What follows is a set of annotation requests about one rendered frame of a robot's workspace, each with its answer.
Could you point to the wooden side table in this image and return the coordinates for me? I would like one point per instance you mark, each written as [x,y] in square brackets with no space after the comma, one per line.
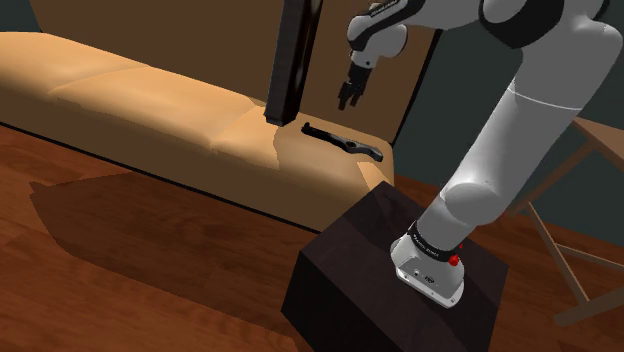
[580,204]

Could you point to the tan leather sofa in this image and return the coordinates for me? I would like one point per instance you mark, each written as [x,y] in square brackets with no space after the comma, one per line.
[146,107]

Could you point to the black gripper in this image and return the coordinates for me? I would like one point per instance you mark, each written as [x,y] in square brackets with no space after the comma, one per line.
[357,78]

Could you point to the dark robot stand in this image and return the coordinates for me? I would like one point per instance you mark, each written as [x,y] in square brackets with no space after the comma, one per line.
[370,292]

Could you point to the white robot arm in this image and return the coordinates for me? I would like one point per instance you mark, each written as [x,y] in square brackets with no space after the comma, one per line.
[516,146]

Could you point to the black flat slab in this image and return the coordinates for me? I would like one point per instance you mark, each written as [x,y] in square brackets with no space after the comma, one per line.
[290,63]

